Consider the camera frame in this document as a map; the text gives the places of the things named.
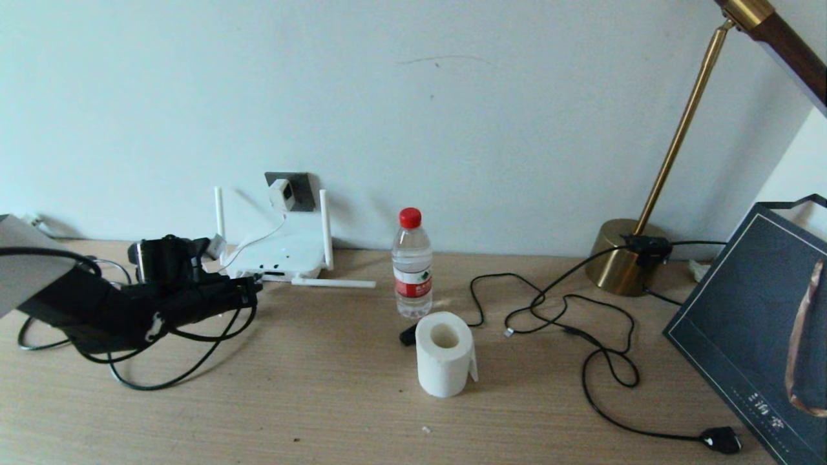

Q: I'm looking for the thin white power cable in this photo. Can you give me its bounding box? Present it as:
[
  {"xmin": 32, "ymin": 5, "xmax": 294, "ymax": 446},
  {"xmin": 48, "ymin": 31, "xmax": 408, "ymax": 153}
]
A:
[{"xmin": 220, "ymin": 212, "xmax": 289, "ymax": 272}]

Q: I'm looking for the white power adapter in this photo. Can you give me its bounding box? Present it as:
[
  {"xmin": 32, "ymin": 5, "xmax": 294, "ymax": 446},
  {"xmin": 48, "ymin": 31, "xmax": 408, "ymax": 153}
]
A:
[{"xmin": 268, "ymin": 179, "xmax": 298, "ymax": 212}]

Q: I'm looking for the white wifi router with antennas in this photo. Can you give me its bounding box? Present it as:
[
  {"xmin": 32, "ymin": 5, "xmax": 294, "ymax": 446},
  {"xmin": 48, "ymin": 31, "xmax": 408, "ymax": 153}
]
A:
[{"xmin": 215, "ymin": 187, "xmax": 377, "ymax": 289}]

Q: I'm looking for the clear water bottle red cap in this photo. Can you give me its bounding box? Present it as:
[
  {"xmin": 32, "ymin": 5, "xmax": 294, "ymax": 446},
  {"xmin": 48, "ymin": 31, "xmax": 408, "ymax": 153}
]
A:
[{"xmin": 392, "ymin": 207, "xmax": 434, "ymax": 318}]

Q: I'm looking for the white toilet paper roll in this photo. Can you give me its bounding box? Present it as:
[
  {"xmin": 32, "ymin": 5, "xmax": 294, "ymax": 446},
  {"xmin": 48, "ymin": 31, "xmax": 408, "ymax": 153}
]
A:
[{"xmin": 415, "ymin": 311, "xmax": 479, "ymax": 398}]

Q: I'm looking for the brass desk lamp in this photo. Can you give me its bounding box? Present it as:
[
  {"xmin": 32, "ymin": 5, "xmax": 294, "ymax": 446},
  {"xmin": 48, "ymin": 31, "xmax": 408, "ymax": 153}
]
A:
[{"xmin": 585, "ymin": 0, "xmax": 827, "ymax": 298}]

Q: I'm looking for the dark teal paper gift bag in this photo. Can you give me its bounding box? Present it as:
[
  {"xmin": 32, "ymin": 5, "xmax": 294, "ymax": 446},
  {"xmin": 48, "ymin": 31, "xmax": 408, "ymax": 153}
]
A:
[{"xmin": 664, "ymin": 194, "xmax": 827, "ymax": 465}]

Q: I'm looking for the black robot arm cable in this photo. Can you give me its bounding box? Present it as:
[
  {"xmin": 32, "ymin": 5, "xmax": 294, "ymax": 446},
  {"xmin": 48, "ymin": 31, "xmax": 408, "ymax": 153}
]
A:
[{"xmin": 165, "ymin": 305, "xmax": 258, "ymax": 343}]

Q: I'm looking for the grey wall socket plate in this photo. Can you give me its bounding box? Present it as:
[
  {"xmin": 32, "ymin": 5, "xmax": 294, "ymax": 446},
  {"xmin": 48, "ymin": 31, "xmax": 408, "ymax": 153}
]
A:
[{"xmin": 265, "ymin": 172, "xmax": 317, "ymax": 212}]

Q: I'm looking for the black cable with silver tip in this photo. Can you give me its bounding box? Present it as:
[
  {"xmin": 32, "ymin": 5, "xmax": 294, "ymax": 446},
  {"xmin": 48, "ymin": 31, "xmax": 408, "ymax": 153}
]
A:
[{"xmin": 504, "ymin": 244, "xmax": 637, "ymax": 338}]

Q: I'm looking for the long black cable with plugs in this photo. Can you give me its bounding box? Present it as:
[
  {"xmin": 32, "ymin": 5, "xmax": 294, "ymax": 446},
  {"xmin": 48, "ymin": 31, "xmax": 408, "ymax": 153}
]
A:
[{"xmin": 399, "ymin": 273, "xmax": 744, "ymax": 455}]

